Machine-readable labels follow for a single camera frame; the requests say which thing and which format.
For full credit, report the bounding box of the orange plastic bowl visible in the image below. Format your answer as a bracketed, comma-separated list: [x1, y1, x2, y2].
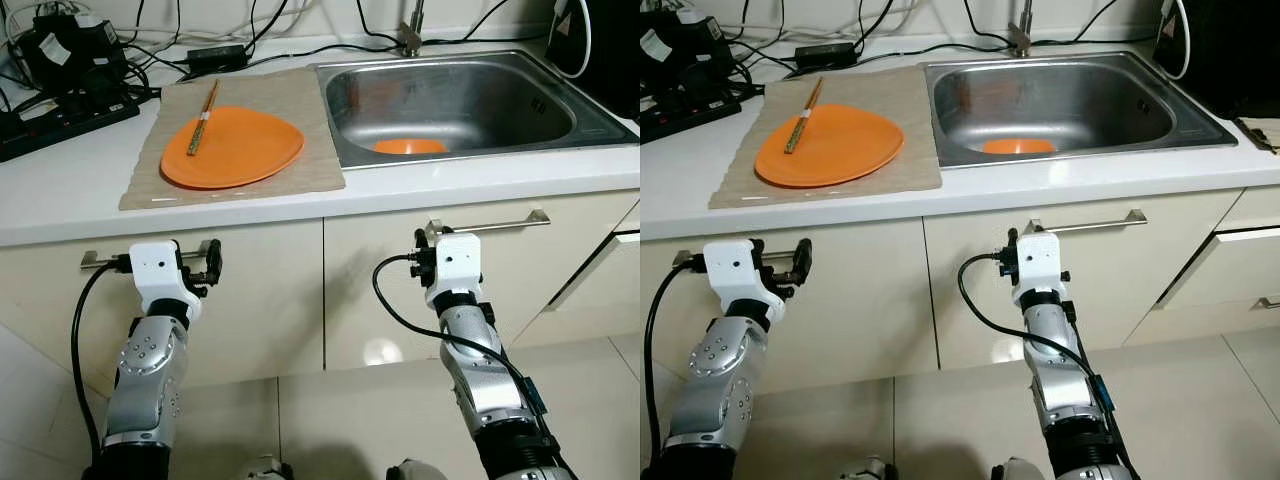
[372, 138, 450, 156]
[980, 138, 1059, 156]

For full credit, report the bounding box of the orange plastic plate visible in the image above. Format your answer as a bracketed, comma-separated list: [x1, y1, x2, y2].
[160, 105, 307, 192]
[755, 103, 907, 190]

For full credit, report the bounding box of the banded wooden chopsticks pair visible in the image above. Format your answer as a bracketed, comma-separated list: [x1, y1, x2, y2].
[783, 78, 827, 157]
[186, 80, 222, 159]

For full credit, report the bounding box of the cream cabinet door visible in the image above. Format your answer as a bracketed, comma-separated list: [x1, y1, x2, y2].
[0, 220, 327, 393]
[322, 190, 641, 373]
[640, 220, 933, 393]
[925, 190, 1247, 373]

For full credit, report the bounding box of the stainless steel sink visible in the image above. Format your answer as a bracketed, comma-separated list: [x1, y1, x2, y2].
[312, 50, 637, 170]
[920, 52, 1242, 170]

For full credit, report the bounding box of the beige woven counter mat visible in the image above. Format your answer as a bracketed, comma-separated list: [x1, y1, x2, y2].
[118, 68, 349, 212]
[708, 65, 945, 210]

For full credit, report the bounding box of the cream drawer front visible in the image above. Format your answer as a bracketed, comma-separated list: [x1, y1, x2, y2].
[513, 200, 641, 348]
[1123, 226, 1280, 348]

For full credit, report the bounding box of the black power strip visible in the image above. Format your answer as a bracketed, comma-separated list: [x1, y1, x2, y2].
[640, 88, 747, 143]
[0, 90, 142, 164]

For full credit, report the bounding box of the chrome sink faucet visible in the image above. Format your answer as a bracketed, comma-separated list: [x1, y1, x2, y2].
[1007, 0, 1037, 59]
[399, 0, 427, 59]

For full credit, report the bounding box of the black power adapter brick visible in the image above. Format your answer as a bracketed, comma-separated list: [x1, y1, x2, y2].
[187, 44, 250, 70]
[795, 42, 860, 69]

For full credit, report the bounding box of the black labelled battery charger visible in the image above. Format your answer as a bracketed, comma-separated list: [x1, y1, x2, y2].
[640, 10, 738, 93]
[18, 12, 128, 98]

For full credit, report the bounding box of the black countertop appliance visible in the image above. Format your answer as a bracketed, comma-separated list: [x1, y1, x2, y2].
[1153, 0, 1280, 120]
[547, 0, 641, 120]

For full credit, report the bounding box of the small beige woven mat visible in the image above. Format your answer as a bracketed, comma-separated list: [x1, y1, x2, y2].
[1233, 116, 1280, 157]

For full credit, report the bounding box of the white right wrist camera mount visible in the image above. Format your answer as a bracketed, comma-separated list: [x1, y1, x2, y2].
[1012, 232, 1064, 311]
[425, 232, 484, 314]

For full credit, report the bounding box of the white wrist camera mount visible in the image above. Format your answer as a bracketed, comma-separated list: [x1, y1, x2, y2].
[1012, 232, 1064, 311]
[128, 240, 204, 323]
[425, 232, 484, 314]
[703, 240, 784, 323]

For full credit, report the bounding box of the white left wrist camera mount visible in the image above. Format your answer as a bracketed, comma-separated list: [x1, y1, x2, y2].
[703, 240, 784, 323]
[128, 240, 204, 323]

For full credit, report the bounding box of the silver bar cabinet handle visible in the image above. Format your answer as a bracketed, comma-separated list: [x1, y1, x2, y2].
[418, 208, 552, 242]
[80, 238, 218, 272]
[1023, 208, 1150, 238]
[672, 238, 813, 272]

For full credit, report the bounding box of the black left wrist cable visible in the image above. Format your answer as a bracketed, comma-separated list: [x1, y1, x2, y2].
[70, 255, 133, 463]
[645, 255, 708, 473]

